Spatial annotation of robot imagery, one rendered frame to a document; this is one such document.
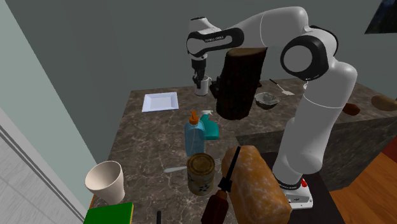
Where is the beige cup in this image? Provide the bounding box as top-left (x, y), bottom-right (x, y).
top-left (85, 160), bottom-right (126, 206)

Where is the tan potato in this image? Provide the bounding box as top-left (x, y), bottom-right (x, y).
top-left (371, 94), bottom-right (397, 112)

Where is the white mug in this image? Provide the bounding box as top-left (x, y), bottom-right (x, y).
top-left (194, 76), bottom-right (212, 97)

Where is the loaf of bread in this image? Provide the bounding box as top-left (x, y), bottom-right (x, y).
top-left (221, 144), bottom-right (293, 224)

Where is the small brown bread roll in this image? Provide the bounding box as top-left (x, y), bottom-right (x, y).
top-left (342, 102), bottom-right (361, 116)

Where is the blue soap dispenser orange pump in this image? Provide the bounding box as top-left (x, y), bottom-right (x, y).
top-left (184, 110), bottom-right (206, 157)

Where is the white square plate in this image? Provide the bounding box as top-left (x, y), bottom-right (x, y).
top-left (141, 92), bottom-right (179, 113)

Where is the dark brown tree stump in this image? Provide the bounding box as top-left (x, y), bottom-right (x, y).
top-left (209, 46), bottom-right (268, 121)

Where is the yellow tin can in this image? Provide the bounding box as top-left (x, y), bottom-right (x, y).
top-left (186, 153), bottom-right (216, 197)

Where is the grey bowl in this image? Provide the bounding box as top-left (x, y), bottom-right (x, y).
top-left (254, 92), bottom-right (281, 110)

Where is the knife with brown handle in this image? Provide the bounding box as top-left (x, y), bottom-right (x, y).
top-left (200, 146), bottom-right (241, 224)

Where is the dark wall picture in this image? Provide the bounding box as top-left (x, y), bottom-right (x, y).
top-left (364, 0), bottom-right (397, 35)

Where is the silver fork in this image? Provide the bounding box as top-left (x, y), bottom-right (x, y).
top-left (163, 158), bottom-right (222, 174)

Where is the white spatula with black handle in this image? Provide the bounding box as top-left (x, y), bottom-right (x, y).
top-left (268, 78), bottom-right (295, 96)

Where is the teal spray bottle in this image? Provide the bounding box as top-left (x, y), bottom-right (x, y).
top-left (200, 109), bottom-right (219, 141)

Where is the dark robot stand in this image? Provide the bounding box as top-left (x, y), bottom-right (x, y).
top-left (237, 151), bottom-right (346, 224)

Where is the green and yellow sponge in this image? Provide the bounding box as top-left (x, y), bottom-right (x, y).
top-left (83, 202), bottom-right (134, 224)

